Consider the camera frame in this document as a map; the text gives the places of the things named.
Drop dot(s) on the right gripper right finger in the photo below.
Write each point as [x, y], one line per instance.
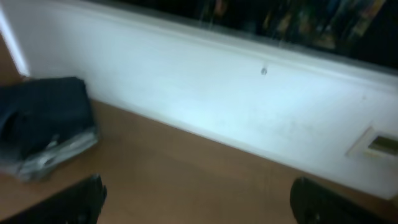
[311, 203]

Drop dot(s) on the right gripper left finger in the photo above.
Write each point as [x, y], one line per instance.
[80, 203]

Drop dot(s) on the navy blue shorts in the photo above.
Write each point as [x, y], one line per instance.
[37, 112]

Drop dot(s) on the grey folded shirt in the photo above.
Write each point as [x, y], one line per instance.
[38, 165]

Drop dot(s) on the dark window with reflections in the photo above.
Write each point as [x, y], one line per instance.
[364, 30]

